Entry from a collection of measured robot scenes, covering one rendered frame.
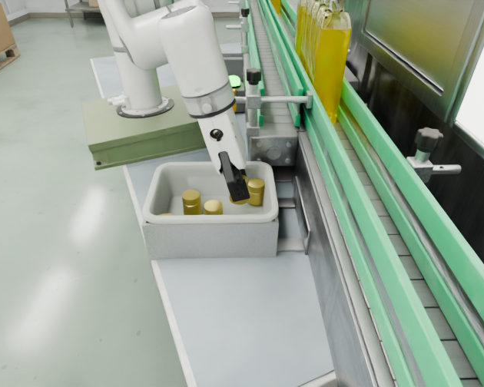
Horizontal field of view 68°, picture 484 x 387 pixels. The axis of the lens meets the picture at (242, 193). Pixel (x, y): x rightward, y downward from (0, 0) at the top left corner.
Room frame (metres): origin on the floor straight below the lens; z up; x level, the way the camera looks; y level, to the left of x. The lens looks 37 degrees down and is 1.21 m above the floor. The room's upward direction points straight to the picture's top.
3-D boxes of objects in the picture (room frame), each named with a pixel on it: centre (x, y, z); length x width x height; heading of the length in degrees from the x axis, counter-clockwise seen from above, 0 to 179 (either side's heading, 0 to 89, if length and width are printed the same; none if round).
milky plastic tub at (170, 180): (0.51, 0.05, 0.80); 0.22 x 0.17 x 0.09; 91
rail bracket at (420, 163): (0.39, -0.25, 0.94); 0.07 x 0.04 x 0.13; 91
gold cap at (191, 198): (0.53, 0.09, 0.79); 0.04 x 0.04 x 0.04
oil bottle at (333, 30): (0.71, -0.17, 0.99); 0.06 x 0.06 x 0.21; 1
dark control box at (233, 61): (1.34, 0.04, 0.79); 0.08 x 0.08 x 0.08; 1
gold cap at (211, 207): (0.49, 0.05, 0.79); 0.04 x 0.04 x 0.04
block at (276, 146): (0.63, -0.06, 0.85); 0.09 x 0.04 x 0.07; 91
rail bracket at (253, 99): (0.63, -0.04, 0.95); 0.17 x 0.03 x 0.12; 91
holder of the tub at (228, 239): (0.51, 0.02, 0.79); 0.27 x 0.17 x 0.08; 91
